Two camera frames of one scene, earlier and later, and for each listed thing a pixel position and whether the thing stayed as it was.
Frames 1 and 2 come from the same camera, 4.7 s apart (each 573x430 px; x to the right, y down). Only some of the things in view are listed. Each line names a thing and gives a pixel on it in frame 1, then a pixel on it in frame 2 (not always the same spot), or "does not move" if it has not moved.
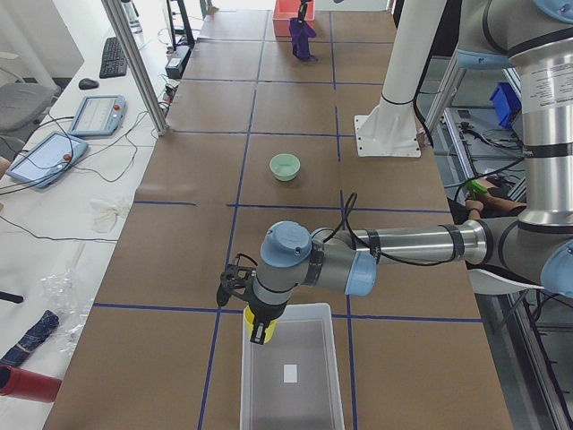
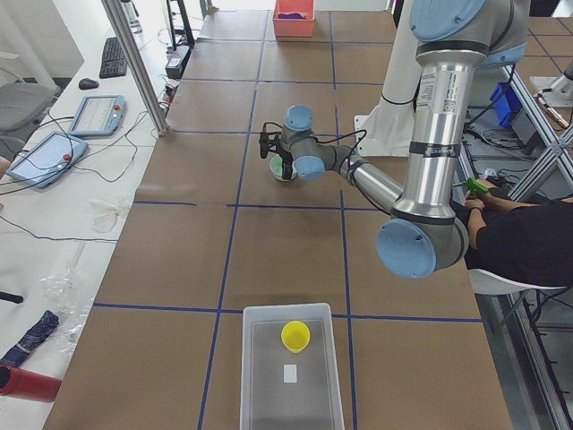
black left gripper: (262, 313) to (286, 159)
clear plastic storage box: (292, 382) does not move
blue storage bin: (507, 104) does not move
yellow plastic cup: (269, 329) to (295, 336)
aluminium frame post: (116, 12) does not move
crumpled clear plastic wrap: (64, 296) does not move
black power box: (177, 63) does not move
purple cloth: (301, 34) to (290, 15)
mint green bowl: (285, 167) does not move
